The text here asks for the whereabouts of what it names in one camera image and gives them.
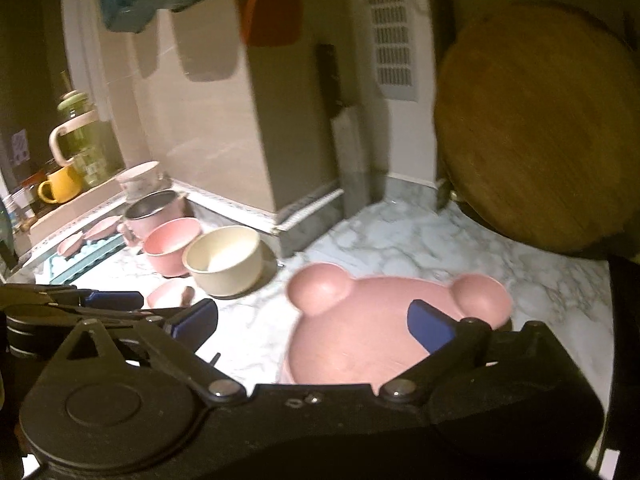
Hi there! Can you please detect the pink pot with handle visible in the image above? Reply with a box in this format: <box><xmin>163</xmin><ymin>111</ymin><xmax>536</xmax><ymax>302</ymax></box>
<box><xmin>118</xmin><ymin>190</ymin><xmax>188</xmax><ymax>247</ymax></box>

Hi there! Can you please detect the pink bear-shaped plate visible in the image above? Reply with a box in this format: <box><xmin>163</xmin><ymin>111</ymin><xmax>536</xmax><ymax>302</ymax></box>
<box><xmin>281</xmin><ymin>261</ymin><xmax>513</xmax><ymax>385</ymax></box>

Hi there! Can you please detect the pink bowl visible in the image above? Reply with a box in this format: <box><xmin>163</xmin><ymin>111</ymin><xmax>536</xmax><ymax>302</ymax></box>
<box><xmin>143</xmin><ymin>217</ymin><xmax>203</xmax><ymax>277</ymax></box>

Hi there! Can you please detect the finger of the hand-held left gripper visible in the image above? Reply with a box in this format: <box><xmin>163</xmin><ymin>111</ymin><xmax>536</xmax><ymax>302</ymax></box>
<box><xmin>47</xmin><ymin>307</ymin><xmax>167</xmax><ymax>329</ymax></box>
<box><xmin>0</xmin><ymin>282</ymin><xmax>144</xmax><ymax>312</ymax></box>

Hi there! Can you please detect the black gas stove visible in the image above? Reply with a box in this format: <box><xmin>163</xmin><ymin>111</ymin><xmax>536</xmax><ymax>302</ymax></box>
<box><xmin>607</xmin><ymin>255</ymin><xmax>640</xmax><ymax>461</ymax></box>

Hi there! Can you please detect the orange spatula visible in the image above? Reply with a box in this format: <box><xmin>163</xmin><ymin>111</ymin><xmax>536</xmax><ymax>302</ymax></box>
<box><xmin>239</xmin><ymin>0</ymin><xmax>303</xmax><ymax>47</ymax></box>

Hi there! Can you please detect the green glass pitcher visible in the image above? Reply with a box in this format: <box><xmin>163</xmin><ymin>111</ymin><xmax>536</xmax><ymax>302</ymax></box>
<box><xmin>48</xmin><ymin>71</ymin><xmax>109</xmax><ymax>188</ymax></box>

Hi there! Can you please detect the cream bowl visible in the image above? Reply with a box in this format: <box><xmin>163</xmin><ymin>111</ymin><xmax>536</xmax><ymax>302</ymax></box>
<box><xmin>181</xmin><ymin>225</ymin><xmax>262</xmax><ymax>297</ymax></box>

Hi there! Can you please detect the yellow mug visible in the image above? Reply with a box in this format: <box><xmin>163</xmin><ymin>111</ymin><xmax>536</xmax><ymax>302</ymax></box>
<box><xmin>37</xmin><ymin>165</ymin><xmax>83</xmax><ymax>205</ymax></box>

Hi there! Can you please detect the pink leaf-shaped dish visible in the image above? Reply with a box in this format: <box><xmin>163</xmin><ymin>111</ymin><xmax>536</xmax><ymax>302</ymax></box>
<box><xmin>82</xmin><ymin>216</ymin><xmax>123</xmax><ymax>241</ymax></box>
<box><xmin>56</xmin><ymin>232</ymin><xmax>86</xmax><ymax>256</ymax></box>

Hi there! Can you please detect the round wooden cutting board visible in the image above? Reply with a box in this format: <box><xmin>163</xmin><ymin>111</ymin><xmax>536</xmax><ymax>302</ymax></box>
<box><xmin>432</xmin><ymin>2</ymin><xmax>640</xmax><ymax>260</ymax></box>

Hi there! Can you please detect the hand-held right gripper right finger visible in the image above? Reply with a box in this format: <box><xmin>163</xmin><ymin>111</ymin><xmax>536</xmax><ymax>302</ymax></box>
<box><xmin>377</xmin><ymin>299</ymin><xmax>566</xmax><ymax>402</ymax></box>

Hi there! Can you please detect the pink heart-shaped dish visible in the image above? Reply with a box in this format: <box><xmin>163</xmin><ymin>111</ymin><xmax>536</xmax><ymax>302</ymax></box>
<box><xmin>146</xmin><ymin>278</ymin><xmax>196</xmax><ymax>310</ymax></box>

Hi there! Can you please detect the grey vent grille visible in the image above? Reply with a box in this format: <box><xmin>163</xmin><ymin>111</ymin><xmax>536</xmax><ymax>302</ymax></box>
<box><xmin>361</xmin><ymin>0</ymin><xmax>421</xmax><ymax>102</ymax></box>

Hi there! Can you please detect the white slotted panel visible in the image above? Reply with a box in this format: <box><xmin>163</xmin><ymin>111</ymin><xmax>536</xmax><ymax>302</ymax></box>
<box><xmin>11</xmin><ymin>129</ymin><xmax>31</xmax><ymax>167</ymax></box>

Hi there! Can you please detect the brown jar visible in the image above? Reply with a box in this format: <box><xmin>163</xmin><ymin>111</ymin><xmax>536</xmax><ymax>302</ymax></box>
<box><xmin>22</xmin><ymin>172</ymin><xmax>49</xmax><ymax>212</ymax></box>

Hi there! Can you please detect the black-handled cleaver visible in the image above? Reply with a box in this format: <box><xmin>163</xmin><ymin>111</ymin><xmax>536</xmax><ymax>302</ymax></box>
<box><xmin>316</xmin><ymin>44</ymin><xmax>372</xmax><ymax>221</ymax></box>

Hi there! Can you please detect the white cup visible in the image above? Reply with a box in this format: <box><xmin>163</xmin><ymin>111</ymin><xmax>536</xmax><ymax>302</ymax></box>
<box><xmin>115</xmin><ymin>161</ymin><xmax>166</xmax><ymax>202</ymax></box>

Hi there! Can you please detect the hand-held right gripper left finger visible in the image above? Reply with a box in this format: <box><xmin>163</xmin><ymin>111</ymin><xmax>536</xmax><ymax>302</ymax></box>
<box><xmin>42</xmin><ymin>297</ymin><xmax>247</xmax><ymax>402</ymax></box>

